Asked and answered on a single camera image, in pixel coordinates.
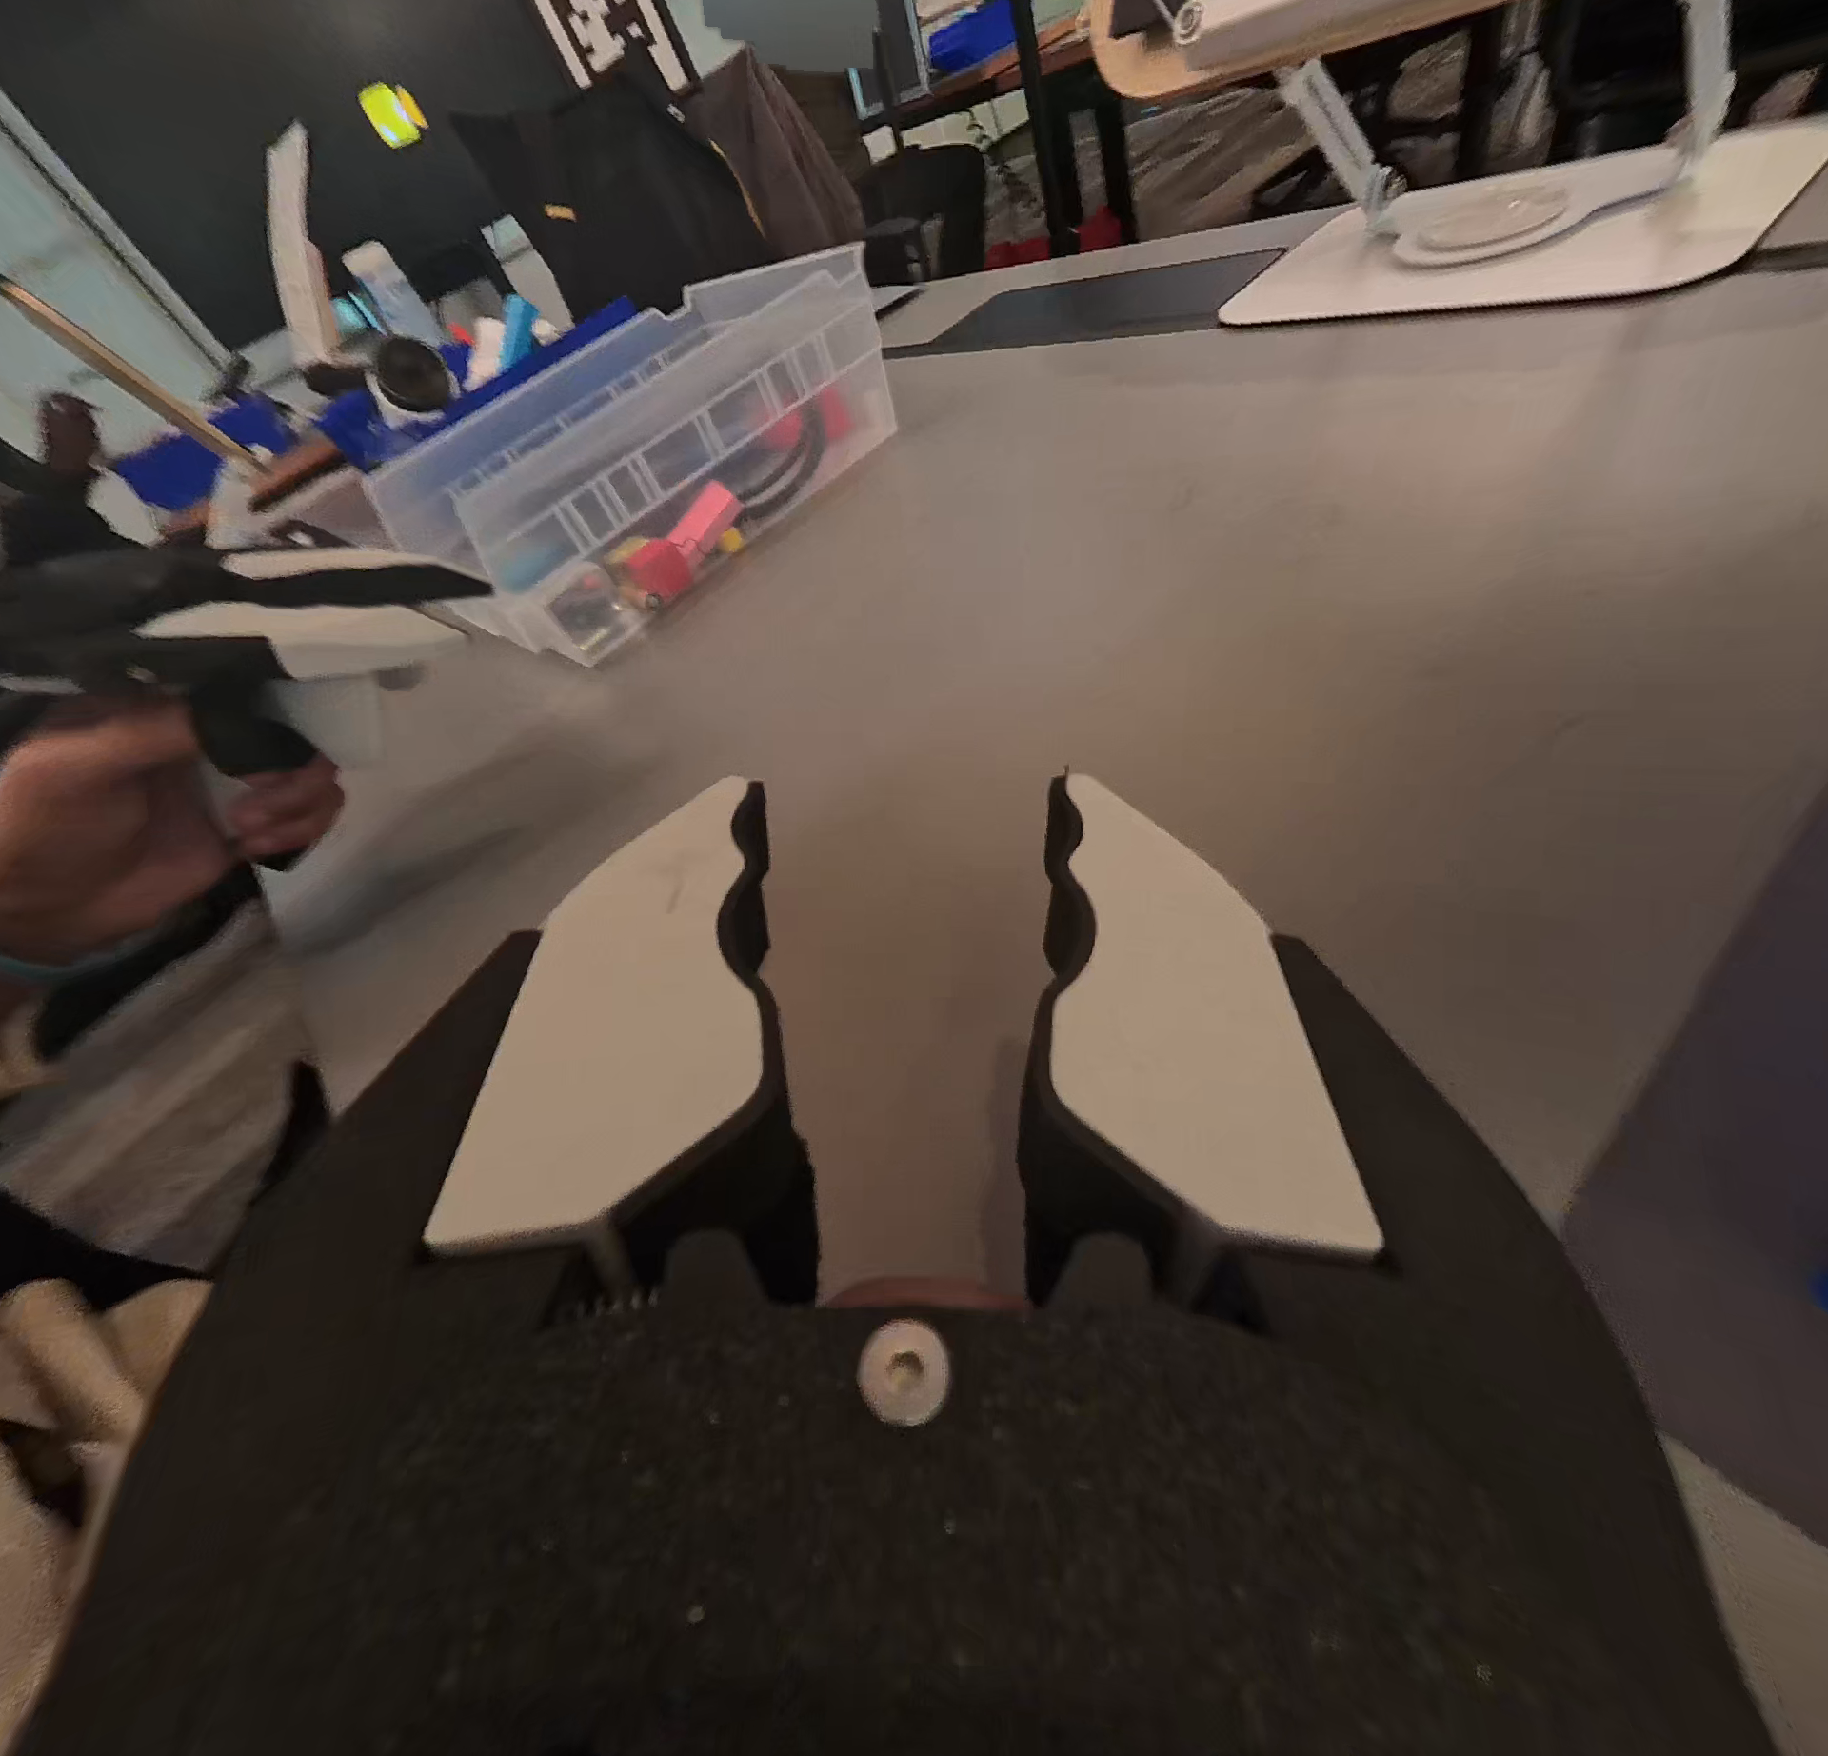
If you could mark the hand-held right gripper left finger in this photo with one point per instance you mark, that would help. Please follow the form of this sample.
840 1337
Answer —
616 1071

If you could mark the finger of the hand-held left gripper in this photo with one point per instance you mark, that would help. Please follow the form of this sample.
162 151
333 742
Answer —
330 559
288 624

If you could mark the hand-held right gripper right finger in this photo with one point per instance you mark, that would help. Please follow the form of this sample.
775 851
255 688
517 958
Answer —
1202 1071

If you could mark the clear plastic organizer tray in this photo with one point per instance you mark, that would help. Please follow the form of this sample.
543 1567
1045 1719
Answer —
800 313

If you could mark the grey desk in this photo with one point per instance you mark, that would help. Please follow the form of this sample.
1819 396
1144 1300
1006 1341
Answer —
1287 570

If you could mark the person's left hand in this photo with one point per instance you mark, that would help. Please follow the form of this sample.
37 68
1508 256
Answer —
98 828

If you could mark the blue parts bins row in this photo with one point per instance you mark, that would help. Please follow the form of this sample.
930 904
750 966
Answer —
187 465

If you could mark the blue plastic piece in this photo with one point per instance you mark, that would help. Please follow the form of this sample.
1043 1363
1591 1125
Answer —
536 562

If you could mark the wooden stick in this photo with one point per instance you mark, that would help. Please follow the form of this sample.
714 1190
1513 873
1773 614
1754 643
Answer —
129 378

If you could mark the white paper strip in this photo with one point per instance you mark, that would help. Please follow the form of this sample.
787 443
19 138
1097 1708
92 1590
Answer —
300 242

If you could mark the blue plastic parts bin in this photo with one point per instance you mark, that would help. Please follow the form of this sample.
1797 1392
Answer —
571 344

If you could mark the blue wristband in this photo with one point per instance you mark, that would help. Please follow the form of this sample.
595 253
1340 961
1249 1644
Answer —
72 961

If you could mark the pink plastic block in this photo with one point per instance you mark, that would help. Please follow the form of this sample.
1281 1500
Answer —
708 518

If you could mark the yellow sticker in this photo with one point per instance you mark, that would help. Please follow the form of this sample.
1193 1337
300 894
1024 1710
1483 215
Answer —
390 116

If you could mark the black jacket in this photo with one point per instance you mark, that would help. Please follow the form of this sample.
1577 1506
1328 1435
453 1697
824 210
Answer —
616 199

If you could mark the person's cream sweater torso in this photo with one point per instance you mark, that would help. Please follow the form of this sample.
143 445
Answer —
86 1370

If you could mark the brown jacket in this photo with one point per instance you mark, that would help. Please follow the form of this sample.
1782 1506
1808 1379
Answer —
786 158

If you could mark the framed marker poster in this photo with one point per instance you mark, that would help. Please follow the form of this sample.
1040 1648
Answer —
600 6

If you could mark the red bag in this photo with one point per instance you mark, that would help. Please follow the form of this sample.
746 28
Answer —
1057 234

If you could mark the white tablet stand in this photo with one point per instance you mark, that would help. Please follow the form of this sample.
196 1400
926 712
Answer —
1644 230

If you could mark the white round camera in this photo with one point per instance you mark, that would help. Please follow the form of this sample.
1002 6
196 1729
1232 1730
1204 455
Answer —
414 378

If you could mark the large black wall screen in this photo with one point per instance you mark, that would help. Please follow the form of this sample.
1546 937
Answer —
171 69

